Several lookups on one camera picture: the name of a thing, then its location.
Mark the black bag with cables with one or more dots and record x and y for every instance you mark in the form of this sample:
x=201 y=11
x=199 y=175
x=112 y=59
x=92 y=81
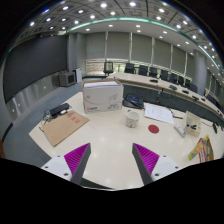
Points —
x=133 y=102

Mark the black power adapter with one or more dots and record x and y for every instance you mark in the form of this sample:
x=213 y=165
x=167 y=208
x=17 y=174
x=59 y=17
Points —
x=59 y=108

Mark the red round coaster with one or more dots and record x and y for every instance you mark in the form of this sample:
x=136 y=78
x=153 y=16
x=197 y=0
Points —
x=153 y=129

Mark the long curved conference desk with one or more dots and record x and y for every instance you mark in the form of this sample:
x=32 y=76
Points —
x=163 y=93

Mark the white remote control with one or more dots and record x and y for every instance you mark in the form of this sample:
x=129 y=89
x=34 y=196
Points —
x=180 y=130

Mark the small white open box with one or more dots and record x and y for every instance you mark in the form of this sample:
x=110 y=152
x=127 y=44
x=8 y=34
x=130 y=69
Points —
x=192 y=124

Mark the flat brown cardboard sheet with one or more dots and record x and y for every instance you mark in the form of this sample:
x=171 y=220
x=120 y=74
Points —
x=62 y=127

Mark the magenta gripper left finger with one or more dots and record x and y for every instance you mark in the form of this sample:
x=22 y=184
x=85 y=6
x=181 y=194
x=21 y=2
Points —
x=77 y=160

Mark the white cardboard box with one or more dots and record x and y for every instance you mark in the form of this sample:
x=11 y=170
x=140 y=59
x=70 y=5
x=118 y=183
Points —
x=102 y=96

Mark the black office chair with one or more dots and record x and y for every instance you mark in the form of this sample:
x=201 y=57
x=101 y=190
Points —
x=108 y=68

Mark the grey cabinet on wheels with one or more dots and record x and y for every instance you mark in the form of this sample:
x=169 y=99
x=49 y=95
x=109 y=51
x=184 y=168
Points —
x=67 y=79

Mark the white paper sheet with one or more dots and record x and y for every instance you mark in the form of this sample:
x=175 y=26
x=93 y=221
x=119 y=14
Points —
x=158 y=113

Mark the white patterned mug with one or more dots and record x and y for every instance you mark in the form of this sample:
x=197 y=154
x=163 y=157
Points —
x=132 y=119

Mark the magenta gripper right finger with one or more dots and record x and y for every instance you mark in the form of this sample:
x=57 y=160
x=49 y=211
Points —
x=146 y=161

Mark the colourful snack packets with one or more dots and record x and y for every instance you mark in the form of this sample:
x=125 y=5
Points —
x=203 y=149

